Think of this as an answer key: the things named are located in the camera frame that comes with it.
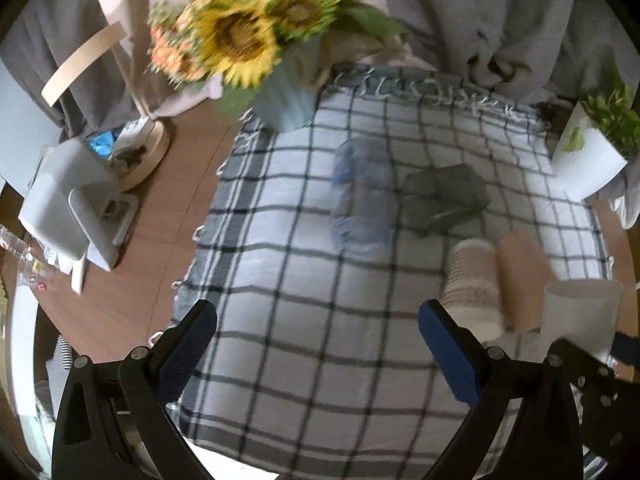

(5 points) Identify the white paper cup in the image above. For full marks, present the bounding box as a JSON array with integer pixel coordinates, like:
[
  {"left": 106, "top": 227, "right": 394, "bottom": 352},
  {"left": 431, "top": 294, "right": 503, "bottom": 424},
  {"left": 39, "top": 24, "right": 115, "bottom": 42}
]
[{"left": 539, "top": 280, "right": 623, "bottom": 364}]

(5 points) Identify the pink plastic cup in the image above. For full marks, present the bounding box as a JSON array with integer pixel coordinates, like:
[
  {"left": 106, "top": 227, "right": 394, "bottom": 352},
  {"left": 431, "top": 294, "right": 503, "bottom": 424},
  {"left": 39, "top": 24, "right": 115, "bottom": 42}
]
[{"left": 497, "top": 231, "right": 556, "bottom": 334}]

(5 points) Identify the brown checked paper cup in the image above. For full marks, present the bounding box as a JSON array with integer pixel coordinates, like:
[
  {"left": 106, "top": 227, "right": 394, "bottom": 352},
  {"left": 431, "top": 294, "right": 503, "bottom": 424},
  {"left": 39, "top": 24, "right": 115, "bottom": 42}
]
[{"left": 439, "top": 238, "right": 506, "bottom": 342}]

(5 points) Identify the grey faceted glass cup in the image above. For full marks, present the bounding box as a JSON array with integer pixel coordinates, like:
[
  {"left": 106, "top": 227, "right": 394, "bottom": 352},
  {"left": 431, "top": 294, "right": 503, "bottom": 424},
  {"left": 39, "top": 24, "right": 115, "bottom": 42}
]
[{"left": 400, "top": 164, "right": 490, "bottom": 237}]

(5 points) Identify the clear blue plastic cup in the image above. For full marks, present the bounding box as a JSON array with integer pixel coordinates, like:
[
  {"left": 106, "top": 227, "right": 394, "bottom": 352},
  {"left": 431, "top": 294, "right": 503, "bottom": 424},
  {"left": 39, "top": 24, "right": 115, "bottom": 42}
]
[{"left": 330, "top": 138, "right": 395, "bottom": 256}]

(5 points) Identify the white plant pot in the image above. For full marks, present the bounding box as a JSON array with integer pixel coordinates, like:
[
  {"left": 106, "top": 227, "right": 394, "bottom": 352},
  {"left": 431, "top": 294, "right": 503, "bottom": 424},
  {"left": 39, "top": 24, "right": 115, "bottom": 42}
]
[{"left": 551, "top": 103, "right": 627, "bottom": 202}]

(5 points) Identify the green potted plant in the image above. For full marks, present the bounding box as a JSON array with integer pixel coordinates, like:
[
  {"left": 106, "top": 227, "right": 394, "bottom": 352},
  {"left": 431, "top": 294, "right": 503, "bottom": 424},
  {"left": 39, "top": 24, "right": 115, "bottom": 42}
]
[{"left": 561, "top": 64, "right": 639, "bottom": 162}]

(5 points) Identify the white box appliance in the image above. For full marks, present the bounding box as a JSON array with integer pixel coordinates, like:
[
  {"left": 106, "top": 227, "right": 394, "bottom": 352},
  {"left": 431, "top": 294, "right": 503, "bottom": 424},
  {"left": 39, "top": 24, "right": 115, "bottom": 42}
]
[{"left": 18, "top": 139, "right": 139, "bottom": 272}]

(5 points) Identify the black white checked tablecloth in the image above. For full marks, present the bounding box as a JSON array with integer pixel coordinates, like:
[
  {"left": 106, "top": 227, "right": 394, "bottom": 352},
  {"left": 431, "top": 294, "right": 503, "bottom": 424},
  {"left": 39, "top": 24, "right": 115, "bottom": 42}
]
[{"left": 174, "top": 65, "right": 606, "bottom": 479}]

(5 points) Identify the grey blanket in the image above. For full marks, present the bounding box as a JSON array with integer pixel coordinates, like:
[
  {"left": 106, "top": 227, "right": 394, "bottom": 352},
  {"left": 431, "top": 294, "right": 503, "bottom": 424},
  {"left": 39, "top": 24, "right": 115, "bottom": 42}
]
[{"left": 374, "top": 0, "right": 640, "bottom": 231}]

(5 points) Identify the light blue ribbed vase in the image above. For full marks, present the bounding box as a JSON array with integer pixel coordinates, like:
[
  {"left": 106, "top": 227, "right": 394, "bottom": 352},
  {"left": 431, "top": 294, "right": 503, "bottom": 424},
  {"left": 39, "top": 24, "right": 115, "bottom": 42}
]
[{"left": 252, "top": 37, "right": 321, "bottom": 132}]

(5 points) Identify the sunflower bouquet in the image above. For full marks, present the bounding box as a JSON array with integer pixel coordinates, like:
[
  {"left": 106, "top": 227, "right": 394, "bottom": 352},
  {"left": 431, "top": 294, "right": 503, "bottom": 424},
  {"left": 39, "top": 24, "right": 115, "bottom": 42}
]
[{"left": 148, "top": 0, "right": 408, "bottom": 118}]

